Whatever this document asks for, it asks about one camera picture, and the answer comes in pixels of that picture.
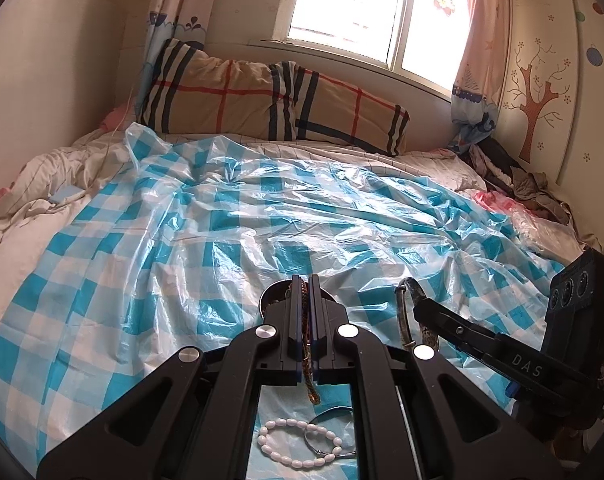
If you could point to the blue checkered plastic sheet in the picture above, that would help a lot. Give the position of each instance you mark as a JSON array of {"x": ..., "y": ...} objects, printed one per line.
[{"x": 207, "y": 240}]

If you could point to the dark patterned bangle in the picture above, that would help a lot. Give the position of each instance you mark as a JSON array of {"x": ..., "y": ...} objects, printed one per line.
[{"x": 402, "y": 320}]

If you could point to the wardrobe with tree decal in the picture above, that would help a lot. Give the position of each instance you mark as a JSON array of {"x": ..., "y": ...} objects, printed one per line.
[{"x": 557, "y": 85}]

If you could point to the cartoon print curtain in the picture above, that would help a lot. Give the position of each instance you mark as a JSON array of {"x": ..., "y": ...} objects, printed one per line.
[
  {"x": 479, "y": 50},
  {"x": 182, "y": 10}
]

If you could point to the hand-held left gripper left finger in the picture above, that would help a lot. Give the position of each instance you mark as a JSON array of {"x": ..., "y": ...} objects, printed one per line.
[{"x": 297, "y": 320}]

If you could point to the white crumpled quilt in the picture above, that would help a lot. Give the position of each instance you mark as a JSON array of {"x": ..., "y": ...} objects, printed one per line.
[{"x": 37, "y": 185}]

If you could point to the silver bangle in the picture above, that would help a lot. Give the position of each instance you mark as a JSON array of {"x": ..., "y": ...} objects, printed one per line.
[{"x": 332, "y": 452}]

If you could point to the pink plastic bag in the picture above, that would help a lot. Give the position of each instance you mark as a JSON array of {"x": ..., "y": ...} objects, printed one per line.
[{"x": 527, "y": 220}]

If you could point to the window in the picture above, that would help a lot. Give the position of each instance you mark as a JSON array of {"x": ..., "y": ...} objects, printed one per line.
[{"x": 362, "y": 5}]

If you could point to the light blue flat object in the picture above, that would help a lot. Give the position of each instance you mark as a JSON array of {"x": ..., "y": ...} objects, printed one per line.
[{"x": 66, "y": 194}]

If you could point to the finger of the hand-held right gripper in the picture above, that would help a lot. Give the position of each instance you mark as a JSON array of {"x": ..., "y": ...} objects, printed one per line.
[{"x": 457, "y": 327}]

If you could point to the pink cloth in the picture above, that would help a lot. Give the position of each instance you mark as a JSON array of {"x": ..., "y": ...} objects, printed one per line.
[{"x": 116, "y": 117}]

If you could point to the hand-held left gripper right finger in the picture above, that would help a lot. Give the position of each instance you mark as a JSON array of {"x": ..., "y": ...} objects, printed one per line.
[{"x": 316, "y": 320}]

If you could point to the pile of dark clothes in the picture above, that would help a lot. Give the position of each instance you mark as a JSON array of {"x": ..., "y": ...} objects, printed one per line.
[{"x": 522, "y": 180}]

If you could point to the plaid pillow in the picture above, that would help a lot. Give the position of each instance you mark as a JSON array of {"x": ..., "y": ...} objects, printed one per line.
[
  {"x": 212, "y": 90},
  {"x": 347, "y": 110}
]

